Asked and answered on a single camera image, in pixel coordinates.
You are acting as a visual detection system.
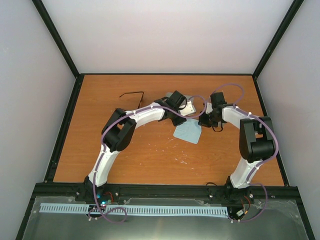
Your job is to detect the light blue slotted cable duct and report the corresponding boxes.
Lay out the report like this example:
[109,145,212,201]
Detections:
[38,203,228,218]

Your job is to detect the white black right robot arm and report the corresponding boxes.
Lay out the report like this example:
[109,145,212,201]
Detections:
[198,92,279,202]

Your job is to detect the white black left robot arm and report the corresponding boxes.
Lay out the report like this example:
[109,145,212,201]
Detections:
[84,91,193,202]

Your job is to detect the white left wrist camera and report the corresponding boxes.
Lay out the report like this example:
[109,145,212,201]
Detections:
[179,101,196,116]

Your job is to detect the black round sunglasses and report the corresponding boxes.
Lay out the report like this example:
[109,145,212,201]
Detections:
[118,90,146,106]

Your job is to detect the black cage frame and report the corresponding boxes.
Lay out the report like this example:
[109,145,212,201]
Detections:
[16,0,315,240]

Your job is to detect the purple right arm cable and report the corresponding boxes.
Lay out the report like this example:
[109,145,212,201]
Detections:
[208,83,280,224]

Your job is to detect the pink glasses case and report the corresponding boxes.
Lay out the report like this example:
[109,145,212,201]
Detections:
[179,94,196,117]

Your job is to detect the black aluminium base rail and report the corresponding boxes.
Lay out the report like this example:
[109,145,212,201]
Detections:
[31,182,302,206]

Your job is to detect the light blue cleaning cloth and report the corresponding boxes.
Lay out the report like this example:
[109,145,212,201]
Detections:
[173,118,202,144]

